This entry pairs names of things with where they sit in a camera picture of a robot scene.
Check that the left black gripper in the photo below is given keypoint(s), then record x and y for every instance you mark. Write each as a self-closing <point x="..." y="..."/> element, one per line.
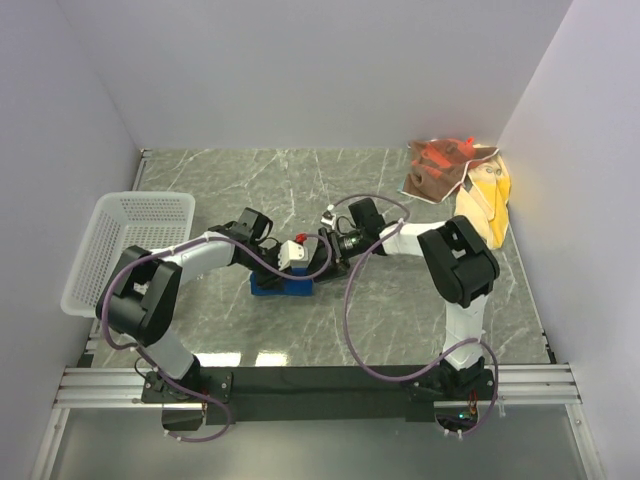
<point x="271" y="280"/>

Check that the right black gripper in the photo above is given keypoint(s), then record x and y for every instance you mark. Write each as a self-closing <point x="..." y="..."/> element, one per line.
<point x="334" y="270"/>

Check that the blue towel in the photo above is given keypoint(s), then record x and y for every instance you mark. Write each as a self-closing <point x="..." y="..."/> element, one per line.
<point x="297" y="288"/>

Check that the yellow cream towel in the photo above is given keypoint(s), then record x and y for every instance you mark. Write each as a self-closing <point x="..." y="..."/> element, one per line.
<point x="483" y="200"/>

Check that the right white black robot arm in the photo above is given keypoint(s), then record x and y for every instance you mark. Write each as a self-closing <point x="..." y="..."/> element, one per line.
<point x="463" y="271"/>

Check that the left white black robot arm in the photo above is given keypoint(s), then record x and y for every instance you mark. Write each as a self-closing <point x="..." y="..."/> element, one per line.
<point x="139" y="300"/>

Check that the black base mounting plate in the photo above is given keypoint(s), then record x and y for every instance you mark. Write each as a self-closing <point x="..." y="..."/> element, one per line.
<point x="253" y="394"/>

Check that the white perforated plastic basket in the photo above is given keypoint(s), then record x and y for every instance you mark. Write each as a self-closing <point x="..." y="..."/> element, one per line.
<point x="151" y="220"/>

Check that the brown orange towel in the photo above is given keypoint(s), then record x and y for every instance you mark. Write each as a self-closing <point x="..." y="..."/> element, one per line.
<point x="437" y="168"/>

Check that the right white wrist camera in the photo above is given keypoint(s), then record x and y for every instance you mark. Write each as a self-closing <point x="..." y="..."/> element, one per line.
<point x="329" y="218"/>

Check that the aluminium rail frame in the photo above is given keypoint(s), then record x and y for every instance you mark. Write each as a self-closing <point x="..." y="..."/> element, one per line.
<point x="182" y="409"/>

